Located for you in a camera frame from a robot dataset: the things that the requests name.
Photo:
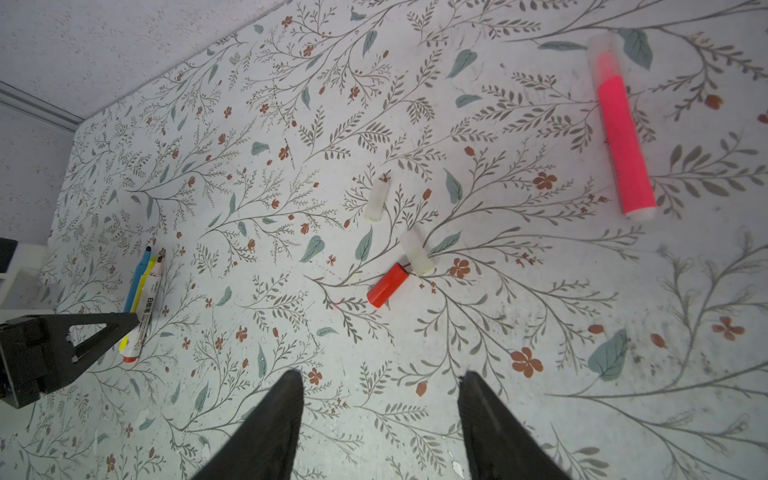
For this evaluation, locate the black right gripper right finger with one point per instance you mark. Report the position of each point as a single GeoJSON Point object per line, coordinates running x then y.
{"type": "Point", "coordinates": [497, 445]}

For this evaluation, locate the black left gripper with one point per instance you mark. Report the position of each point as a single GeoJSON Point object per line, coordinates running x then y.
{"type": "Point", "coordinates": [29, 356]}

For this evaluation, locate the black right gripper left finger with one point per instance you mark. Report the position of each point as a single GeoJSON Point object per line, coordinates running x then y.
{"type": "Point", "coordinates": [265, 444]}

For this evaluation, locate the pink highlighter pen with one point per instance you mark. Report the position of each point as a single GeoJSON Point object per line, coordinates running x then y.
{"type": "Point", "coordinates": [631, 175]}

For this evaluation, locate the translucent white pen cap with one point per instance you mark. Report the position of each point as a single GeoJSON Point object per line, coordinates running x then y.
{"type": "Point", "coordinates": [603, 60]}

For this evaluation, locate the yellow highlighter pen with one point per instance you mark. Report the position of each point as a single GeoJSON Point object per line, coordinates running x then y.
{"type": "Point", "coordinates": [135, 300]}

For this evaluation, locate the white red marker pen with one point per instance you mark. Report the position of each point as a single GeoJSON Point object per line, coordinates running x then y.
{"type": "Point", "coordinates": [144, 312]}

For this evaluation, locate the blue highlighter pen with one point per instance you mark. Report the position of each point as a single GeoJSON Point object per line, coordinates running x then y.
{"type": "Point", "coordinates": [138, 273]}

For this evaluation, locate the red pen cap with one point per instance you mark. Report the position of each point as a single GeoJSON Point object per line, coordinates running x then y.
{"type": "Point", "coordinates": [387, 285]}

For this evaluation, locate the white wooden tissue box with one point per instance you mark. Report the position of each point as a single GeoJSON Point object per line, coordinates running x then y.
{"type": "Point", "coordinates": [21, 269]}

